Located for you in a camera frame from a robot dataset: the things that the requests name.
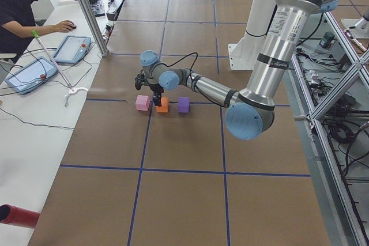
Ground black keyboard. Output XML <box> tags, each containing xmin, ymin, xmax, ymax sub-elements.
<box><xmin>89</xmin><ymin>0</ymin><xmax>106</xmax><ymax>17</ymax></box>

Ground pink foam block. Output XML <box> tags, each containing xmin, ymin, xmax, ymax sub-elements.
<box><xmin>135</xmin><ymin>95</ymin><xmax>150</xmax><ymax>111</ymax></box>

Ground orange foam block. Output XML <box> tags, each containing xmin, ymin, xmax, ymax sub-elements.
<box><xmin>156</xmin><ymin>97</ymin><xmax>169</xmax><ymax>113</ymax></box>

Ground purple foam block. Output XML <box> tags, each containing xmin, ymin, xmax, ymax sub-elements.
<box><xmin>178</xmin><ymin>97</ymin><xmax>190</xmax><ymax>113</ymax></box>

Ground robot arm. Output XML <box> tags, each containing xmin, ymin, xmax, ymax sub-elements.
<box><xmin>135</xmin><ymin>0</ymin><xmax>338</xmax><ymax>140</ymax></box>

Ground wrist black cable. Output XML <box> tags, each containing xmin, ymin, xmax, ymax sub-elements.
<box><xmin>165</xmin><ymin>52</ymin><xmax>199</xmax><ymax>71</ymax></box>

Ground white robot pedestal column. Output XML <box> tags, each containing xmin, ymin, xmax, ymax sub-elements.
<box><xmin>228</xmin><ymin>0</ymin><xmax>276</xmax><ymax>70</ymax></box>

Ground person's hand on mouse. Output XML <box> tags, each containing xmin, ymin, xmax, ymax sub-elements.
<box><xmin>54</xmin><ymin>20</ymin><xmax>74</xmax><ymax>32</ymax></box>

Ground grey aluminium post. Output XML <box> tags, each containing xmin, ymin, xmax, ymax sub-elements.
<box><xmin>78</xmin><ymin>0</ymin><xmax>108</xmax><ymax>57</ymax></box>

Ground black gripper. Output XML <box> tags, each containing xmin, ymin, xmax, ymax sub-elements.
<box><xmin>149</xmin><ymin>84</ymin><xmax>164</xmax><ymax>105</ymax></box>

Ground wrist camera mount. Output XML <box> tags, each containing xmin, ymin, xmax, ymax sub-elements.
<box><xmin>134</xmin><ymin>70</ymin><xmax>149</xmax><ymax>90</ymax></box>

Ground red fire extinguisher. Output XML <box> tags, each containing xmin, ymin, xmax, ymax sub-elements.
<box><xmin>1</xmin><ymin>204</ymin><xmax>40</xmax><ymax>229</ymax></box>

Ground teach pendant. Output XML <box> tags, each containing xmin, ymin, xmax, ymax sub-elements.
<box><xmin>5</xmin><ymin>57</ymin><xmax>57</xmax><ymax>94</ymax></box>
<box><xmin>53</xmin><ymin>35</ymin><xmax>92</xmax><ymax>65</ymax></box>

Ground near teach pendant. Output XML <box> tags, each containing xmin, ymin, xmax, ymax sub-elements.
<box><xmin>5</xmin><ymin>57</ymin><xmax>57</xmax><ymax>94</ymax></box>

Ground person in black shirt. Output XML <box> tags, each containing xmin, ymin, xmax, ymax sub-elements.
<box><xmin>0</xmin><ymin>0</ymin><xmax>77</xmax><ymax>64</ymax></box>

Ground far teach pendant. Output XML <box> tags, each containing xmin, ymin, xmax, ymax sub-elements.
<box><xmin>53</xmin><ymin>35</ymin><xmax>92</xmax><ymax>65</ymax></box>

